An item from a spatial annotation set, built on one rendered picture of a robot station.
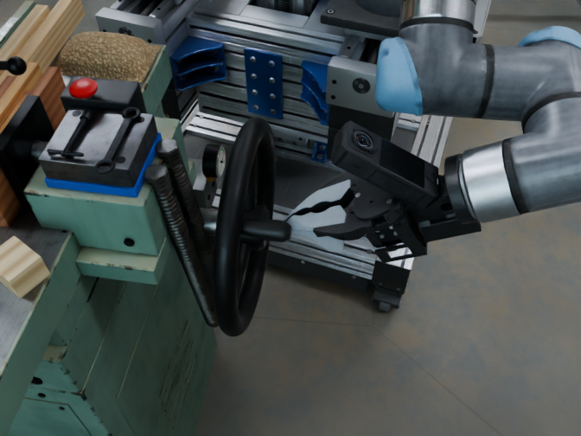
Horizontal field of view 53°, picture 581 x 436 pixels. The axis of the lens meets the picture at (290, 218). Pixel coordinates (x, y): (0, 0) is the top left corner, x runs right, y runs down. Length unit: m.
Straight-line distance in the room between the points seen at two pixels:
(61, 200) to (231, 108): 0.84
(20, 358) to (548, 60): 0.59
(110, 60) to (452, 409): 1.14
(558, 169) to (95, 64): 0.63
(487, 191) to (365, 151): 0.12
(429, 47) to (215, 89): 0.88
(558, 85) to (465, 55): 0.09
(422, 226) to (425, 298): 1.08
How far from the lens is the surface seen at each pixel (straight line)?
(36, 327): 0.66
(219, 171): 1.07
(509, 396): 1.63
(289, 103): 1.36
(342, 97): 1.13
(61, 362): 0.73
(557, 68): 0.63
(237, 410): 1.52
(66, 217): 0.68
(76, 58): 0.91
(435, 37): 0.61
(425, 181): 0.59
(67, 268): 0.70
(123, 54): 0.89
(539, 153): 0.57
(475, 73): 0.61
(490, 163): 0.57
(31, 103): 0.72
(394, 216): 0.60
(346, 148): 0.55
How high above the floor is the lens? 1.41
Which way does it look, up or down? 50 degrees down
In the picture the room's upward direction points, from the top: straight up
